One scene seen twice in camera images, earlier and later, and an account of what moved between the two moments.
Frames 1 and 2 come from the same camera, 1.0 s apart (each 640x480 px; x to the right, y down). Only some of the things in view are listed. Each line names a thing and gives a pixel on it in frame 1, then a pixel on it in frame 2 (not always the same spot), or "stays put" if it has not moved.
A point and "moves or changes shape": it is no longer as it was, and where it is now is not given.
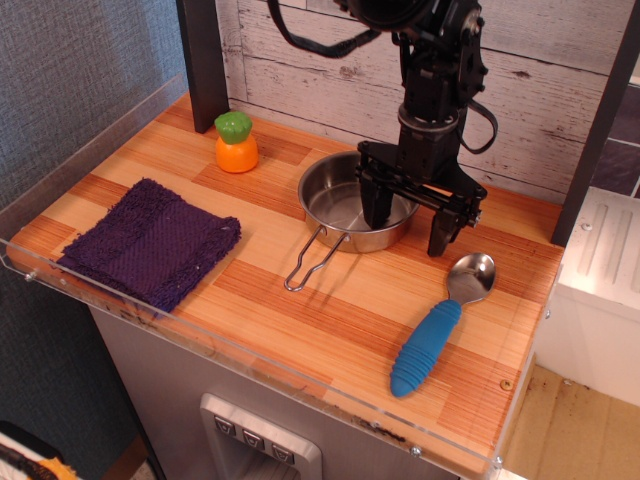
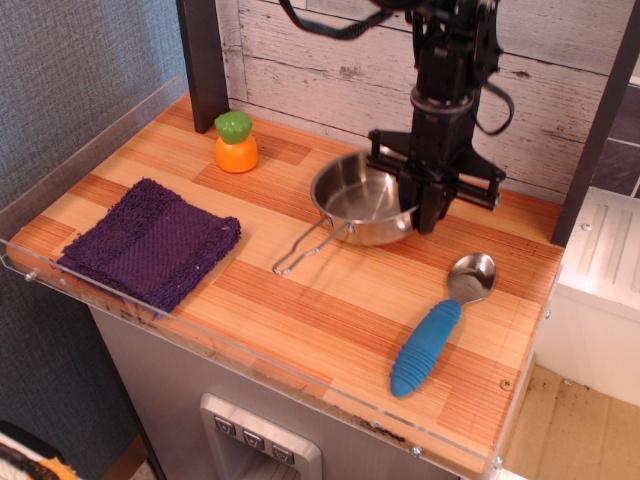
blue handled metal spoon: x=471 y=277 stays put
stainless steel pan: x=335 y=211 moves or changes shape
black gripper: x=423 y=167 to x=441 y=142
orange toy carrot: x=236 y=148 stays put
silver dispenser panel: x=244 y=446 stays put
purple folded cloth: x=150 y=245 stays put
